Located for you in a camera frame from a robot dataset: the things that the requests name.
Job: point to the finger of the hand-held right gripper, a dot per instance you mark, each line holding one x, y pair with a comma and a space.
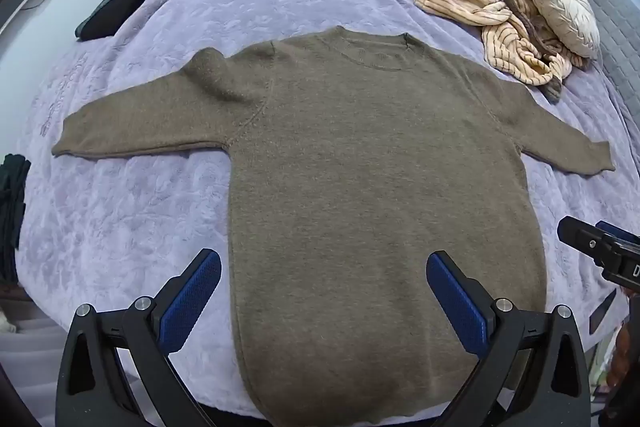
617, 229
580, 237

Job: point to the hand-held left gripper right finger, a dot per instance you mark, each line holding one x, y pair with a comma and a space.
457, 302

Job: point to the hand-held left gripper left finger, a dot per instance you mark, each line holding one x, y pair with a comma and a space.
192, 302

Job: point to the brown knit sweater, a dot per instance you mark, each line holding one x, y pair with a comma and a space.
375, 182

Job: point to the grey headboard pillow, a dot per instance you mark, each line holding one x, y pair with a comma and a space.
615, 32

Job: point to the black jacket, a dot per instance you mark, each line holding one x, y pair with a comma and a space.
12, 207

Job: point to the brown robe belt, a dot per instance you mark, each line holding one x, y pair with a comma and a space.
522, 19

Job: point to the black pouch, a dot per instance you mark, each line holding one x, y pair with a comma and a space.
120, 7

